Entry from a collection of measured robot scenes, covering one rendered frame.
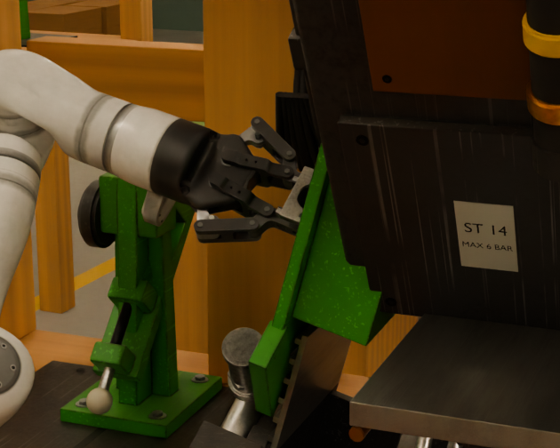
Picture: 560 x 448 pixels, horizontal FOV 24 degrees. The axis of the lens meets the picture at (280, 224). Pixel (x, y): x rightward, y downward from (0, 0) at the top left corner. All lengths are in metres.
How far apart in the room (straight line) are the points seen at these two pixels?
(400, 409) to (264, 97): 0.65
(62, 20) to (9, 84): 8.71
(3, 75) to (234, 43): 0.32
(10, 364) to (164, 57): 0.63
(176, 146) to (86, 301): 3.50
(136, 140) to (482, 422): 0.47
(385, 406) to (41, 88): 0.51
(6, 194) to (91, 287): 3.64
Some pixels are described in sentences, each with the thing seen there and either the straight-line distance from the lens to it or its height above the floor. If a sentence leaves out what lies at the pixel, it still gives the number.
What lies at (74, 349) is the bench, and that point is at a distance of 1.72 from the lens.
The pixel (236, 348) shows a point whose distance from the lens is 1.13.
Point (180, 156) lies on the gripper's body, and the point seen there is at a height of 1.23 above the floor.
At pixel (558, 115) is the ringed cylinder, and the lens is 0.85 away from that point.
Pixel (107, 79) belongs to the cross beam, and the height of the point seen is 1.23.
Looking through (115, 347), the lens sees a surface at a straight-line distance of 1.39.
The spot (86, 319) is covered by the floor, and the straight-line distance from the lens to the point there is 4.49.
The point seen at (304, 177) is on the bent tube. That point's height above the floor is 1.22.
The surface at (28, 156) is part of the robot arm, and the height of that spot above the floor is 1.23.
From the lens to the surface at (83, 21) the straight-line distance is 10.19.
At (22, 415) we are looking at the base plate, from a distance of 1.48.
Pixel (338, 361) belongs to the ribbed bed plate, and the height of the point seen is 1.01.
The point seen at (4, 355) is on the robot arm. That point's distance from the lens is 1.09.
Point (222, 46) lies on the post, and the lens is 1.48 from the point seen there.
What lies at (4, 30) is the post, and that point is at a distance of 1.68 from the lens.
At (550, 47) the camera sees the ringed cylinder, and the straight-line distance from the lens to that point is 0.82.
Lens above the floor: 1.49
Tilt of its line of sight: 15 degrees down
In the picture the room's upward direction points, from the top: straight up
